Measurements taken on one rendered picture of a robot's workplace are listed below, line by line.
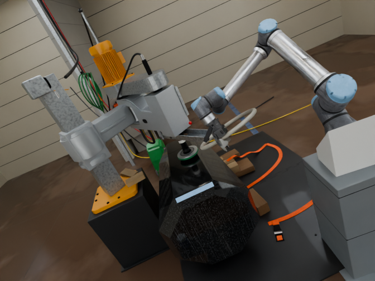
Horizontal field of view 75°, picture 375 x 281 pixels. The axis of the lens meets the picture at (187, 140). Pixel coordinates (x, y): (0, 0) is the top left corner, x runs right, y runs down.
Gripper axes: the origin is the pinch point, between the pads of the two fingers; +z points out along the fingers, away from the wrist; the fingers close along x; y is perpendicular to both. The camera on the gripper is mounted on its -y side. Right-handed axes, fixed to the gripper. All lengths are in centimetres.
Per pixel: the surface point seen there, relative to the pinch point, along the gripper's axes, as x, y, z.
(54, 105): 6, -110, -107
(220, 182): 22.4, -31.7, 27.1
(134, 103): 58, -79, -73
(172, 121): 41, -46, -36
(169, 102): 44, -38, -50
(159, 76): 37, -28, -71
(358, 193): 2, 50, 62
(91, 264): 10, -236, 43
